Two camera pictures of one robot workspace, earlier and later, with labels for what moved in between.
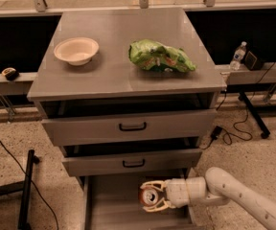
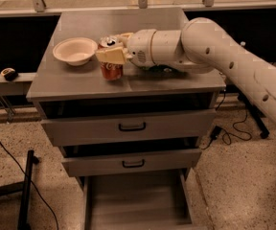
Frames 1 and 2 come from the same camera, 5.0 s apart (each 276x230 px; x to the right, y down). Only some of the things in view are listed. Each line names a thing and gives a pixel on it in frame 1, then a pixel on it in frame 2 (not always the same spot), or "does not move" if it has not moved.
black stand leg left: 23,186 does not move
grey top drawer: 130,127 does not move
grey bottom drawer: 113,202 does not move
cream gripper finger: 161,205 -> 116,55
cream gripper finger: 154,183 -> 124,37
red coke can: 149,196 -> 110,71
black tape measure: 11,74 does not move
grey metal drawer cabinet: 127,95 does not move
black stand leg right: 265,132 does not move
